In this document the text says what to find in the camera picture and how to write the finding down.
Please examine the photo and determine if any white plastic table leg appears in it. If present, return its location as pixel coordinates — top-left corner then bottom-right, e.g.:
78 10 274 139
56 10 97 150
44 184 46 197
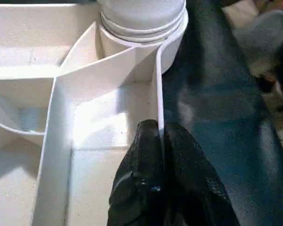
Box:
99 0 188 45

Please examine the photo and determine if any black work mat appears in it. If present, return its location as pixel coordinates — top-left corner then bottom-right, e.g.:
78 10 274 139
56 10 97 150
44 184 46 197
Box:
162 0 283 226

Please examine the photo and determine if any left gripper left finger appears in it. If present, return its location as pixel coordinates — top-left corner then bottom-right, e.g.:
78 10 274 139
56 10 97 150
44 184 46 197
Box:
107 119 166 226

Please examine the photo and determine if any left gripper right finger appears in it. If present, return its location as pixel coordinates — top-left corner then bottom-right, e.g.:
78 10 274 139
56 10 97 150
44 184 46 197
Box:
163 122 241 226

